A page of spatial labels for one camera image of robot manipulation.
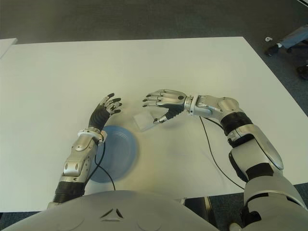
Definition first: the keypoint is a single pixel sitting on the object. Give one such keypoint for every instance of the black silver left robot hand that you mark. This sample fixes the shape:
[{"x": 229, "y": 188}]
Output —
[{"x": 97, "y": 118}]

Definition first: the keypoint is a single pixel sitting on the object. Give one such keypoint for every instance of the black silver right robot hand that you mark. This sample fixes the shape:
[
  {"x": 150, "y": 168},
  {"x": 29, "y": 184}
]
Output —
[{"x": 170, "y": 98}]

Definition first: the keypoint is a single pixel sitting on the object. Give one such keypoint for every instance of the white charger block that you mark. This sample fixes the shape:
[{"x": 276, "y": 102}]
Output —
[{"x": 144, "y": 121}]

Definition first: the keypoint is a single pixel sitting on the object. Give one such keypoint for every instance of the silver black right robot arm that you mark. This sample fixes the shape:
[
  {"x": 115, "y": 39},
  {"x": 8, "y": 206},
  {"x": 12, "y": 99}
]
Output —
[{"x": 252, "y": 144}]

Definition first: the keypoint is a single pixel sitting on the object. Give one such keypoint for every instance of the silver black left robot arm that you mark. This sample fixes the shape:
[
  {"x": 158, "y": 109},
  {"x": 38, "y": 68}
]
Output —
[{"x": 77, "y": 158}]

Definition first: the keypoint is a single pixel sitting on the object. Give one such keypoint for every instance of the blue plastic plate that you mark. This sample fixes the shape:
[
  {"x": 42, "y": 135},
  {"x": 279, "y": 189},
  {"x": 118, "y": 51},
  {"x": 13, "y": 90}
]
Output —
[{"x": 120, "y": 154}]

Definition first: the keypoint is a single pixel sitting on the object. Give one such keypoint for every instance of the grey robot torso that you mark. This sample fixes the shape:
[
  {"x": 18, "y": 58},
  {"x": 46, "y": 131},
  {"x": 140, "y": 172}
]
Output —
[{"x": 108, "y": 211}]

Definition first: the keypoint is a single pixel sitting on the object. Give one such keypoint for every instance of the white side table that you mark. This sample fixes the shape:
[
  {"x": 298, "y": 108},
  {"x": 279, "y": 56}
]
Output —
[{"x": 6, "y": 45}]

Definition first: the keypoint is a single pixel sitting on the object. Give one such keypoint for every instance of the person's blue jeans leg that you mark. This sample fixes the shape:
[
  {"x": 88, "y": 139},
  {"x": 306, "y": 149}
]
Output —
[{"x": 294, "y": 37}]

